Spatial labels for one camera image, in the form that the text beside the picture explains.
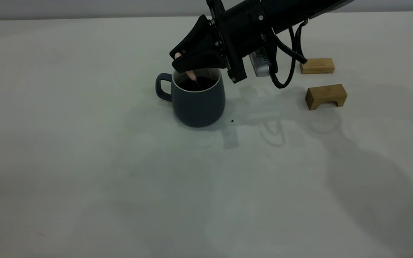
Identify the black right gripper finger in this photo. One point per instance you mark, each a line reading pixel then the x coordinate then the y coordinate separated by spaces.
pixel 195 36
pixel 201 61

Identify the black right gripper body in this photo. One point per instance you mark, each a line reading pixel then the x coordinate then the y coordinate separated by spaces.
pixel 242 30

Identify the dark grey ceramic cup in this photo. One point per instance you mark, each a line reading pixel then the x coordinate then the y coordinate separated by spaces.
pixel 199 107

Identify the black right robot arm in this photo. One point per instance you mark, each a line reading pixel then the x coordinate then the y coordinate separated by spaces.
pixel 299 10

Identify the flat rectangular wooden block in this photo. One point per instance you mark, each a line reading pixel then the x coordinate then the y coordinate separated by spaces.
pixel 317 66

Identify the arched wooden block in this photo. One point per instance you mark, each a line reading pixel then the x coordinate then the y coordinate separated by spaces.
pixel 324 94

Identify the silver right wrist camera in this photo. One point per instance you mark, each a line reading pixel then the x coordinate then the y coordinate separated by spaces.
pixel 262 64

